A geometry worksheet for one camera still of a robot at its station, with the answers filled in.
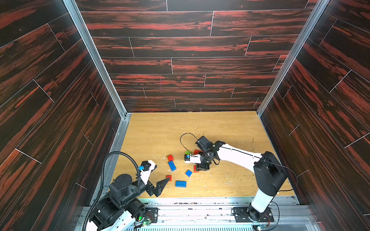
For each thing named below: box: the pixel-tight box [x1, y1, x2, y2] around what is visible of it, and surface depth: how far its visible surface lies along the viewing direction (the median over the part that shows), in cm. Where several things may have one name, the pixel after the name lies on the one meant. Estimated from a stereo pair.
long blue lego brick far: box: [168, 160, 177, 172], surface depth 92 cm
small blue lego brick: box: [185, 169, 193, 178], surface depth 89 cm
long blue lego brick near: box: [174, 180, 188, 189], surface depth 84 cm
